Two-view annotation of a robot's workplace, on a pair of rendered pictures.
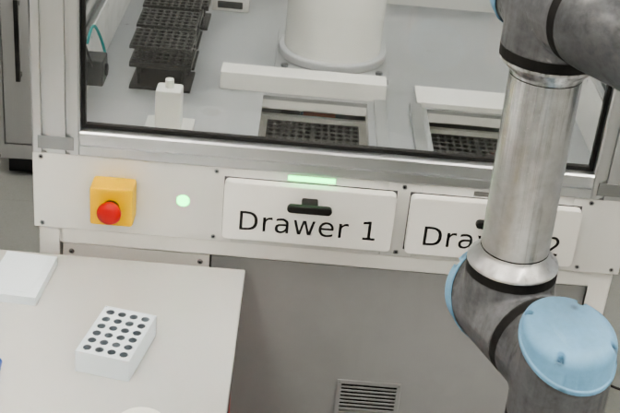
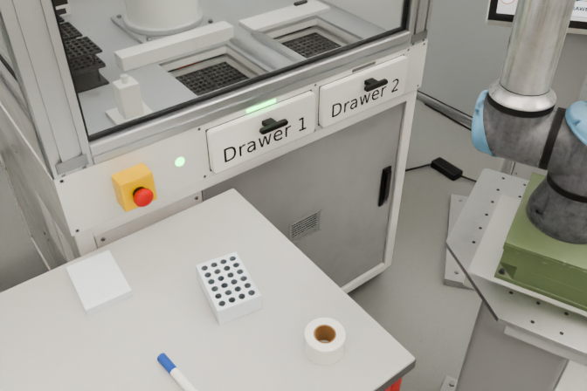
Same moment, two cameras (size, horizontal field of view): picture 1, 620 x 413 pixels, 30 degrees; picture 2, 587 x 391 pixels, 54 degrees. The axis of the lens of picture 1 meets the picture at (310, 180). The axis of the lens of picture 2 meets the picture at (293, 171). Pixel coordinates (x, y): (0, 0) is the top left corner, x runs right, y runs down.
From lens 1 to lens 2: 1.00 m
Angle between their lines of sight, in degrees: 31
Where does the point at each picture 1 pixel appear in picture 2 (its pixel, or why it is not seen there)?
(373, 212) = (303, 110)
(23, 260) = (87, 267)
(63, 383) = (223, 339)
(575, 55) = not seen: outside the picture
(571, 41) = not seen: outside the picture
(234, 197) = (218, 141)
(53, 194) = (80, 205)
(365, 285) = (297, 160)
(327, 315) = (278, 190)
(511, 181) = (549, 37)
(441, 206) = (340, 87)
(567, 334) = not seen: outside the picture
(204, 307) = (241, 227)
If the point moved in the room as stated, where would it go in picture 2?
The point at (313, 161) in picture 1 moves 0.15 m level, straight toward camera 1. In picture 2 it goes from (260, 92) to (300, 122)
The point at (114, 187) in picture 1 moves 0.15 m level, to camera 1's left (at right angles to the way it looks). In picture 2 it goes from (137, 176) to (62, 205)
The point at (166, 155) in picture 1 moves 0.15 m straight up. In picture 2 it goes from (162, 133) to (151, 67)
